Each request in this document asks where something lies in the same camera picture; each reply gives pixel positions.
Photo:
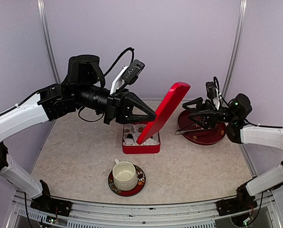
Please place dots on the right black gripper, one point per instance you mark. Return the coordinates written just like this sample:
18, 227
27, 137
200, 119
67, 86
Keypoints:
211, 117

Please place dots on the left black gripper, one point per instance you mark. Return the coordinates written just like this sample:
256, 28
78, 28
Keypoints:
119, 105

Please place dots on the round dark red tray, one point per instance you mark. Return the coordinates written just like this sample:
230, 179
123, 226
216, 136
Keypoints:
203, 138

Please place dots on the red chocolate box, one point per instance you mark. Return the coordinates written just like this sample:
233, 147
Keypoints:
149, 146

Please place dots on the metal serving tongs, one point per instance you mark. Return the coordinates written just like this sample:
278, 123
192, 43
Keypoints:
195, 128

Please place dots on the red box lid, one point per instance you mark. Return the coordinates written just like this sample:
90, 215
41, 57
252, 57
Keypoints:
166, 108

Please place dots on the floral dark red saucer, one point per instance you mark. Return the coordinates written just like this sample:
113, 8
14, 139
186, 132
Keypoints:
139, 186

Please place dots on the cream ceramic mug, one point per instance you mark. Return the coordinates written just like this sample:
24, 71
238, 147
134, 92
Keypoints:
124, 175

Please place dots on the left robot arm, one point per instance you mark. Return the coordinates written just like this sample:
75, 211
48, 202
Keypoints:
83, 87

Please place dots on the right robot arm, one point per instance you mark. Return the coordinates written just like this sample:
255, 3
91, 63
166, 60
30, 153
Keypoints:
240, 131

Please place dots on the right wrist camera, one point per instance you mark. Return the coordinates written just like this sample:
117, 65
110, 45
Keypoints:
213, 93

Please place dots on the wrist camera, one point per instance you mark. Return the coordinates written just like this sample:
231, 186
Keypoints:
213, 93
127, 76

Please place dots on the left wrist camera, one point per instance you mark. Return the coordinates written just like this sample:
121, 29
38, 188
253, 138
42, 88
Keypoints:
127, 76

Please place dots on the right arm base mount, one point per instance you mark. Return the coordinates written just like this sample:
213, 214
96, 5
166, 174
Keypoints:
231, 206

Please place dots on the front aluminium rail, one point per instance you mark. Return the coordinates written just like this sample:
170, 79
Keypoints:
85, 214

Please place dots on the right aluminium frame post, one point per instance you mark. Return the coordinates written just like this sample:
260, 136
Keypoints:
235, 48

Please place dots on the aluminium frame post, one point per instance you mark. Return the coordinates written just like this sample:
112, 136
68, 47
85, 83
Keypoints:
47, 39
235, 48

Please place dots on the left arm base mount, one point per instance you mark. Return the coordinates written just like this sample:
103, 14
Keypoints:
52, 206

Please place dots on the left aluminium frame post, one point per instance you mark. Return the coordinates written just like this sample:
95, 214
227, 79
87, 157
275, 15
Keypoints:
47, 39

